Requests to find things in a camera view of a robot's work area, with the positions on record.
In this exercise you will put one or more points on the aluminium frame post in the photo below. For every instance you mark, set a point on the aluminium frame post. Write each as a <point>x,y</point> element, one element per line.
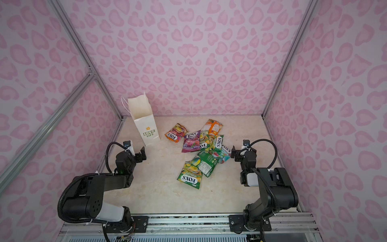
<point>291,53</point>
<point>80,47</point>

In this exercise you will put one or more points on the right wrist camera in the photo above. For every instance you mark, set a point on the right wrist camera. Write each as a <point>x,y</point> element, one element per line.
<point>246,144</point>

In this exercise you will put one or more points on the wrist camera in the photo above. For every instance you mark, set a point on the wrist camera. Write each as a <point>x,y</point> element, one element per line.
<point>128,147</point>
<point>246,144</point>

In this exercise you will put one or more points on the aluminium frame profile diagonal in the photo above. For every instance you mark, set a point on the aluminium frame profile diagonal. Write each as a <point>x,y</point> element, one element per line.
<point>29,149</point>

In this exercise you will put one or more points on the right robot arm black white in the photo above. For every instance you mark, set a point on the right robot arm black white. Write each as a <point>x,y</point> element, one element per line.
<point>276,189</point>

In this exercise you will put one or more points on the aluminium frame post left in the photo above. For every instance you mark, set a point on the aluminium frame post left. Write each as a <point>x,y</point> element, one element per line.
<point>80,47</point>

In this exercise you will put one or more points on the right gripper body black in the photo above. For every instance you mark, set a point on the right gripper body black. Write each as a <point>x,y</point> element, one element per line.
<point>242,153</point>

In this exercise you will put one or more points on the aluminium frame post right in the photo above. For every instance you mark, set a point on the aluminium frame post right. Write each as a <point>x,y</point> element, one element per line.
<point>291,53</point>

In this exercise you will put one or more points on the green candy bag back side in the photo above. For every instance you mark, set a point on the green candy bag back side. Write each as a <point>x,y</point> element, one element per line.
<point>207,163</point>

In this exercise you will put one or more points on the green yellow Fox's candy bag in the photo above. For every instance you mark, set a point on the green yellow Fox's candy bag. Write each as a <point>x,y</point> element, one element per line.
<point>210,142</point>

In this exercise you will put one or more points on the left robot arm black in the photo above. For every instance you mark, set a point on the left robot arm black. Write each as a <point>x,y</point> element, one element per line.
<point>82,200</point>

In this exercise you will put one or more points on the orange Fox's fruits candy bag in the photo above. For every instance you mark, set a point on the orange Fox's fruits candy bag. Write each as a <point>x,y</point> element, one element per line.
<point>176,133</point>

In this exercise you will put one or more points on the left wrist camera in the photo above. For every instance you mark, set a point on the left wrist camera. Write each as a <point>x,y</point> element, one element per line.
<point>128,147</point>

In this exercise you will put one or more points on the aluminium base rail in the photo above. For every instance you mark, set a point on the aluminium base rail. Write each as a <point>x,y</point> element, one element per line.
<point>199,227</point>

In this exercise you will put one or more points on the orange candy bag back side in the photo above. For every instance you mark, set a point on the orange candy bag back side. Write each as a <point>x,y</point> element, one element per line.
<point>212,127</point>

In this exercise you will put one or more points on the green Fox's candy bag front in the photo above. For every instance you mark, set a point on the green Fox's candy bag front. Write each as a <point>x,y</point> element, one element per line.
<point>190,175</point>

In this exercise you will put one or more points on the teal mint blossom candy bag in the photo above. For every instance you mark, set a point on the teal mint blossom candy bag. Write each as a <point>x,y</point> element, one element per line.
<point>223,155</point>

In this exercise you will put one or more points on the purple berries Fox's candy bag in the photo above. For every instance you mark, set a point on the purple berries Fox's candy bag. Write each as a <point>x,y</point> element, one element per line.
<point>191,142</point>

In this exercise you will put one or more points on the white paper gift bag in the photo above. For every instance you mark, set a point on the white paper gift bag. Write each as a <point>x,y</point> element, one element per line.
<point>141,112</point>

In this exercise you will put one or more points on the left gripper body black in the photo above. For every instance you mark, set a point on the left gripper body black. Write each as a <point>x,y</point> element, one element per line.
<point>138,157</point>

